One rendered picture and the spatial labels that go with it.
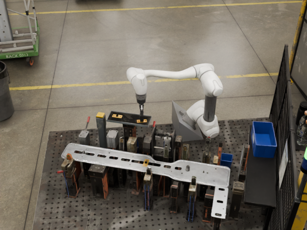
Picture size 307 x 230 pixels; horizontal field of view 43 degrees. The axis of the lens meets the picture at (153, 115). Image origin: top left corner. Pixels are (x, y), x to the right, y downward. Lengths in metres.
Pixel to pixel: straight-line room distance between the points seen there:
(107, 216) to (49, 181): 0.67
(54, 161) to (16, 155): 1.30
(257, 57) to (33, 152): 3.93
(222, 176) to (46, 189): 1.48
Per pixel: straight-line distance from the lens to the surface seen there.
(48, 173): 3.66
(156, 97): 5.65
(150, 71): 3.27
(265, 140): 3.47
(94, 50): 6.94
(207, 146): 3.16
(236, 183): 3.02
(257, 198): 3.00
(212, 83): 3.18
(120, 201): 3.34
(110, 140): 3.31
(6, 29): 6.83
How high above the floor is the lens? 3.24
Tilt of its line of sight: 38 degrees down
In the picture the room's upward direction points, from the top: straight up
